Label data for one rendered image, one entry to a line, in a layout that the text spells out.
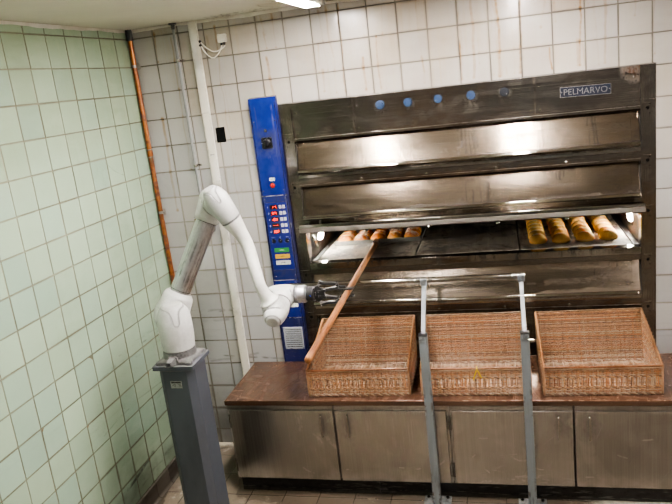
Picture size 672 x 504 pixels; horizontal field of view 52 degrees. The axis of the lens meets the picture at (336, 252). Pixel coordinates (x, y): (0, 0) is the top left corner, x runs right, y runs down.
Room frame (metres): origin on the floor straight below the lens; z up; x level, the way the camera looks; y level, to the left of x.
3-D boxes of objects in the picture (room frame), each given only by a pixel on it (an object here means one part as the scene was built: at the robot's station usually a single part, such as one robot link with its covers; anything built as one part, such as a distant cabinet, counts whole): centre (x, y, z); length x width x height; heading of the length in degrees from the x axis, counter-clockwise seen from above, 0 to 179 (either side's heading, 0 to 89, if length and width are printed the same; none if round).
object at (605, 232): (3.94, -1.39, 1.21); 0.61 x 0.48 x 0.06; 166
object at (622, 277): (3.65, -0.71, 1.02); 1.79 x 0.11 x 0.19; 76
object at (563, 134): (3.65, -0.71, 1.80); 1.79 x 0.11 x 0.19; 76
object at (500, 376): (3.39, -0.67, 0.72); 0.56 x 0.49 x 0.28; 77
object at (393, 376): (3.54, -0.09, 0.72); 0.56 x 0.49 x 0.28; 77
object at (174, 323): (3.08, 0.80, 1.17); 0.18 x 0.16 x 0.22; 18
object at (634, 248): (3.68, -0.72, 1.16); 1.80 x 0.06 x 0.04; 76
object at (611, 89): (3.68, -0.72, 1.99); 1.80 x 0.08 x 0.21; 76
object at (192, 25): (3.99, 0.64, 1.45); 0.05 x 0.02 x 2.30; 76
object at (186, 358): (3.06, 0.80, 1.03); 0.22 x 0.18 x 0.06; 166
